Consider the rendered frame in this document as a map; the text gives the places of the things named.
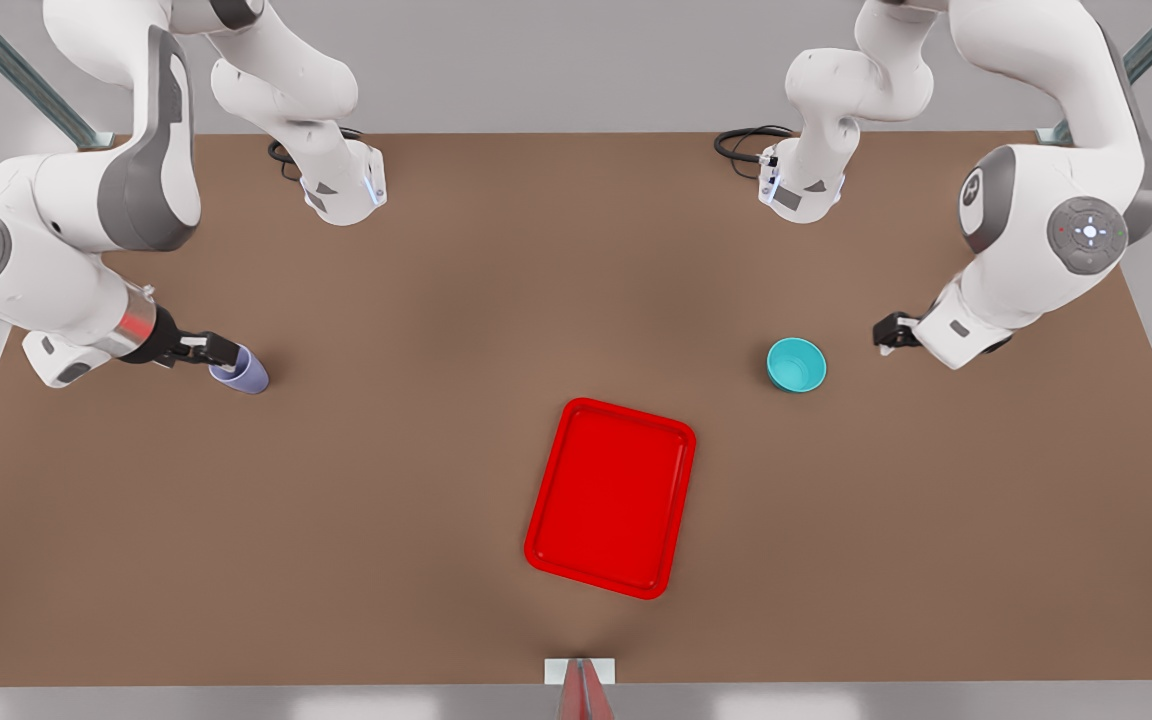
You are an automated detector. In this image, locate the silver frame post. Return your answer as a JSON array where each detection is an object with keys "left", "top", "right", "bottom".
[
  {"left": 0, "top": 0, "right": 116, "bottom": 150},
  {"left": 544, "top": 656, "right": 618, "bottom": 720},
  {"left": 1035, "top": 0, "right": 1152, "bottom": 147}
]

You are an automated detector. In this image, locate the lavender cup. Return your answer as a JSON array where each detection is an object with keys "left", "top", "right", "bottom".
[{"left": 209, "top": 345, "right": 271, "bottom": 396}]

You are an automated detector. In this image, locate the red tray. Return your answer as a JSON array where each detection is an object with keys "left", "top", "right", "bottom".
[{"left": 523, "top": 397, "right": 699, "bottom": 602}]

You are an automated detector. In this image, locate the black cable loop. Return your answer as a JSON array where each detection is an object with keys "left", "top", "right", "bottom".
[
  {"left": 713, "top": 124, "right": 798, "bottom": 182},
  {"left": 267, "top": 127, "right": 367, "bottom": 184}
]

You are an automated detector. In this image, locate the teal bowl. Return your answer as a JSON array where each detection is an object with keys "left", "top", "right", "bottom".
[{"left": 766, "top": 337, "right": 828, "bottom": 394}]

